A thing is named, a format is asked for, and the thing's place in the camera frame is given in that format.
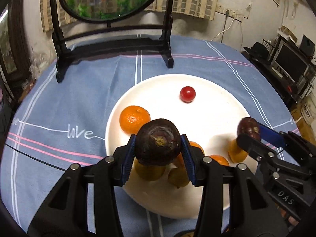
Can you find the black equipment rack with monitor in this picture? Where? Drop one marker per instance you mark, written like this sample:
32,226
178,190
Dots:
286,66

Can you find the dark framed picture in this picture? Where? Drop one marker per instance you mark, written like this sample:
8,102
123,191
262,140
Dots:
14,52

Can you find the orange tangerine in pile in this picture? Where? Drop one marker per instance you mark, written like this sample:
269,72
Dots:
220,159

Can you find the small orange fruit on plate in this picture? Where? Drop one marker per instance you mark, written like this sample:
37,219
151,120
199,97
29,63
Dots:
236,154

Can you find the blue striped tablecloth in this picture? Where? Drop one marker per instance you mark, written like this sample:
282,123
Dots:
59,124

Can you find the wall power strip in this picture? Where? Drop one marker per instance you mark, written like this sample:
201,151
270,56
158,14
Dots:
234,14

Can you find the dark purple passion fruit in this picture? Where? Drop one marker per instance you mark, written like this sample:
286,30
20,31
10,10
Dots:
250,127

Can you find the white oval plate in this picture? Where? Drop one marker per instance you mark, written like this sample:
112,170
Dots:
210,120

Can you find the round goldfish screen on stand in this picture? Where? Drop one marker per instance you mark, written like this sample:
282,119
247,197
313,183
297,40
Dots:
68,56

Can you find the red plum on plate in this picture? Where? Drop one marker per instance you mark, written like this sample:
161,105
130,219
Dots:
178,177

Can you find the orange tangerine on plate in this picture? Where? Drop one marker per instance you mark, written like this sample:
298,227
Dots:
132,118

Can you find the red cherry tomato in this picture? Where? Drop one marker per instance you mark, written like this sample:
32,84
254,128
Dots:
187,94

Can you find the yellow green fruit on plate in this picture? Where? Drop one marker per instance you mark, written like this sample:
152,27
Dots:
149,172

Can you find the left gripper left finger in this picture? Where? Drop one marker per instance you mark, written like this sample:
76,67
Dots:
64,210

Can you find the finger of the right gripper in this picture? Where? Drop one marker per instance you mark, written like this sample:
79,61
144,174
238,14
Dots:
255,149
271,135

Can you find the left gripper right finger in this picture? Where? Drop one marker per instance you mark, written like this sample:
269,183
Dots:
251,211

